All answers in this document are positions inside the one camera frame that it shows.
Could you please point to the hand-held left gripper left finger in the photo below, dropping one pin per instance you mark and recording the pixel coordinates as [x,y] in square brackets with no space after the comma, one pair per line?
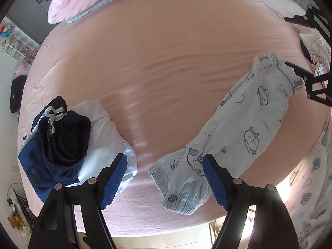
[114,181]

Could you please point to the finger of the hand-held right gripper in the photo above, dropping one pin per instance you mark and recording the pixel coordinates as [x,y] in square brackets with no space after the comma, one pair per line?
[319,88]
[317,18]

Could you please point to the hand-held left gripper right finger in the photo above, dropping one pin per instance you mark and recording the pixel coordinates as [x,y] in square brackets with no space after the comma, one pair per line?
[215,184]

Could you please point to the light blue cartoon pajama pants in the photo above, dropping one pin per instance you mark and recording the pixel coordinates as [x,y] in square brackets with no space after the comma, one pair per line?
[249,124]

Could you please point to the pink cartoon pajama top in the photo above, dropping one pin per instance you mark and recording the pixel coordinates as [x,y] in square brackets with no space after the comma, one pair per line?
[317,48]

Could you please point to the pale pink pillow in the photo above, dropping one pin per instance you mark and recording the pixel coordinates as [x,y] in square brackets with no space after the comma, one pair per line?
[280,5]

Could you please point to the white garment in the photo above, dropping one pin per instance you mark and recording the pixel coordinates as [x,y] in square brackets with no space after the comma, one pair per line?
[109,129]

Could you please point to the blue garment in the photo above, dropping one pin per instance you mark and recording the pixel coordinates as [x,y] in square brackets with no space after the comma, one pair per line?
[51,176]

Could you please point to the person's fleece pajama leg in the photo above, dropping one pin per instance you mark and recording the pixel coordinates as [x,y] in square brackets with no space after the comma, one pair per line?
[311,186]

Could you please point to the brown plush toys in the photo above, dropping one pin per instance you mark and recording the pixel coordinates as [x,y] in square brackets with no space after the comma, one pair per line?
[14,219]

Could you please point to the black cushion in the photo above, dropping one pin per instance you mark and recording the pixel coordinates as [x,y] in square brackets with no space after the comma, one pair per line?
[16,93]

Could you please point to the white storage shelf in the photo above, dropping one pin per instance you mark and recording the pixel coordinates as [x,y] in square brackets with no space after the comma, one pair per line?
[15,48]

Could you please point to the red blue plush toy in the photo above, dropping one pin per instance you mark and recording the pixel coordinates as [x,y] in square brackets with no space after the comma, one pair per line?
[5,29]

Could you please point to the grey door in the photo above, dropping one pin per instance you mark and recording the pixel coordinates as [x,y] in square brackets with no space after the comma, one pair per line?
[28,2]

